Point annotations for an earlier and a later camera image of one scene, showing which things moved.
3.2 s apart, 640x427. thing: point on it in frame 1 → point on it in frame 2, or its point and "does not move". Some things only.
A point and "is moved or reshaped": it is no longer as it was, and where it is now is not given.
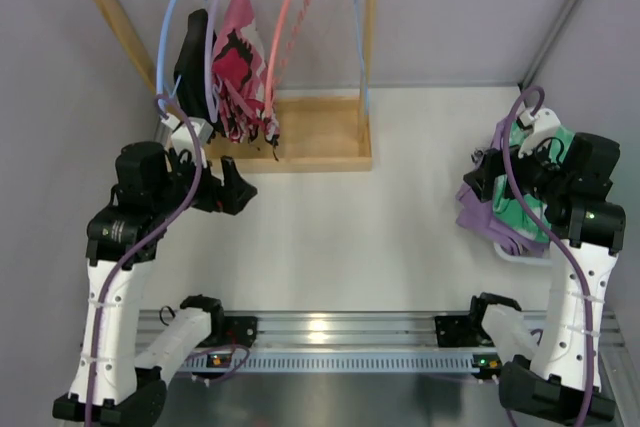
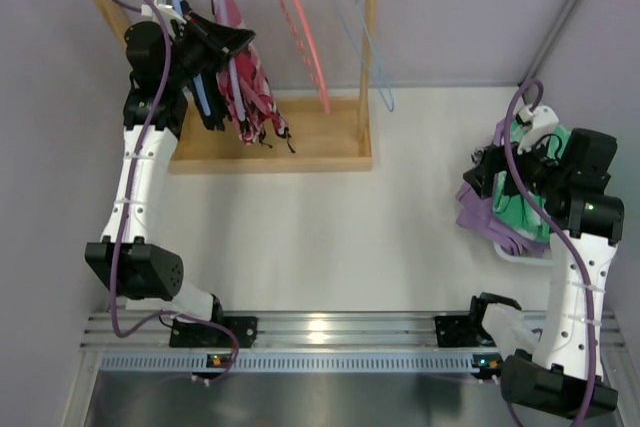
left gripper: (220, 189) → (201, 45)
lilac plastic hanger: (210, 91) is moved or reshaped
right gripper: (489, 175) does not move
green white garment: (504, 207) does not move
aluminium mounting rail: (369, 343) does not move
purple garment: (479, 214) does not move
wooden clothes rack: (323, 135) does not move
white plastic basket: (529, 260) does not move
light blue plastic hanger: (162, 23) is moved or reshaped
